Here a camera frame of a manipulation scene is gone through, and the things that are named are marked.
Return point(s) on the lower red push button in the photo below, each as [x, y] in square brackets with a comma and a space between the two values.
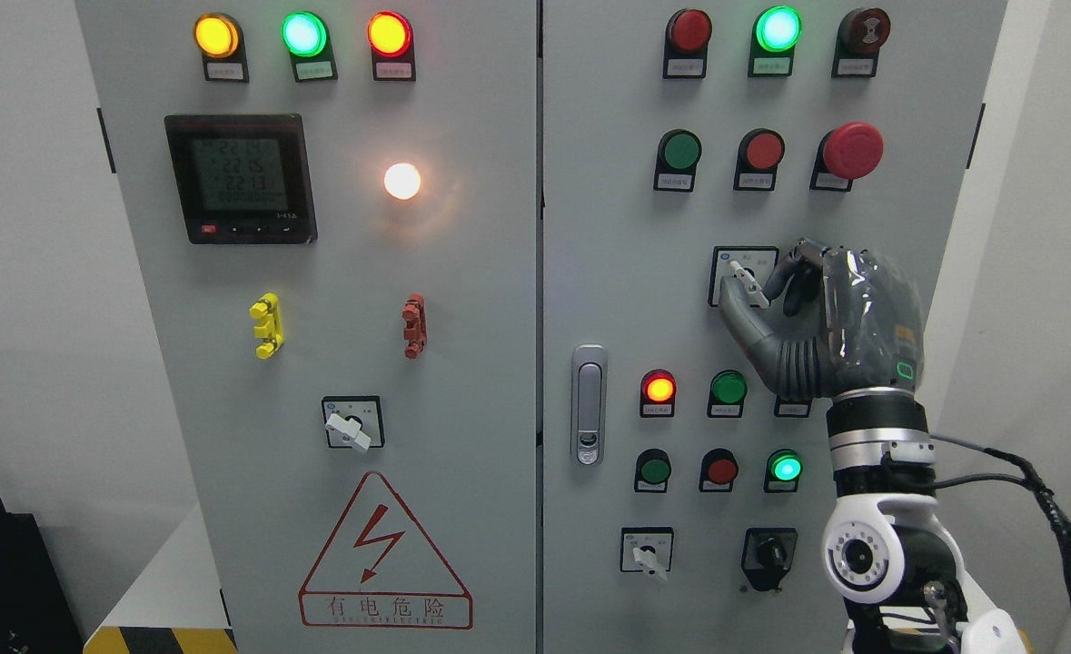
[718, 471]

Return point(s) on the top right red indicator light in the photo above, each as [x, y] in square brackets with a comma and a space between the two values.
[686, 39]

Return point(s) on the lit red indicator light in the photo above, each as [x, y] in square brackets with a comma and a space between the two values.
[658, 390]

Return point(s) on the gray cabinet left door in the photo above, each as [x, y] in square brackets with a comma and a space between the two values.
[460, 421]

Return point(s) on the top right green indicator light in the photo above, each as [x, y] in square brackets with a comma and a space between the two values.
[775, 35]

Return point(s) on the yellow indicator light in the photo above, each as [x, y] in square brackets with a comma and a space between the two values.
[220, 41]

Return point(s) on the middle green indicator light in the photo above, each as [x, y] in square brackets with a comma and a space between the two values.
[727, 392]

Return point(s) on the gray cabinet door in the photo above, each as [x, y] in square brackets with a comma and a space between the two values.
[460, 421]
[629, 268]

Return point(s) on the red push button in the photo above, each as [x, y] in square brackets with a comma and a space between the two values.
[718, 471]
[759, 155]

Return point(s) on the top left green indicator light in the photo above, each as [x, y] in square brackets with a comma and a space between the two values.
[306, 37]

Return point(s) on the gray robotic right hand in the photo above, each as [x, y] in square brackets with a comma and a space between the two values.
[871, 333]

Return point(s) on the left door gray rotary switch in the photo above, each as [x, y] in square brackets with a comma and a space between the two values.
[353, 422]

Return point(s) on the upper red push button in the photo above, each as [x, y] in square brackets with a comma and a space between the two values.
[759, 155]

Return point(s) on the electric hazard warning sticker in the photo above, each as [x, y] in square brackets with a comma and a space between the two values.
[379, 568]

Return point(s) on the lit lower green indicator light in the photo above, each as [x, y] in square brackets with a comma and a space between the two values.
[782, 472]

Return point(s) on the digital power meter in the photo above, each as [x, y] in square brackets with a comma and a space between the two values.
[242, 178]

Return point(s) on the red emergency stop button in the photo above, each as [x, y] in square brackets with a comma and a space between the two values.
[846, 153]

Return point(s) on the silver cabinet door handle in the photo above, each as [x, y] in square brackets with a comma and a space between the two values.
[588, 399]

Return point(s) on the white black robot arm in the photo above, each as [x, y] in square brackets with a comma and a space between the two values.
[898, 570]

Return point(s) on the top left red indicator light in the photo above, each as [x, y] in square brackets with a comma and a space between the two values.
[391, 38]

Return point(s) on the green push button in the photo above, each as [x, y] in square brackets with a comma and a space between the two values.
[652, 471]
[678, 154]

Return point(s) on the black box with antenna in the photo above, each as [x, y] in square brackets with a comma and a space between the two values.
[34, 615]

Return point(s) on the lower green push button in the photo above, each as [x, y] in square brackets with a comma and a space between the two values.
[652, 471]

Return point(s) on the dark red buzzer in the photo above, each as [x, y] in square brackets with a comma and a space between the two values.
[861, 35]

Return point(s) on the upper green push button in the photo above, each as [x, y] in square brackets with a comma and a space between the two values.
[678, 154]

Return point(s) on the black rotary key switch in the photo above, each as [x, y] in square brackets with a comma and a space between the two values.
[767, 556]

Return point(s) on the white glowing lamp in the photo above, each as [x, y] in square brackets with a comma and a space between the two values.
[402, 181]

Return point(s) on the gray cabinet right door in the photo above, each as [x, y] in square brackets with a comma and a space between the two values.
[629, 268]

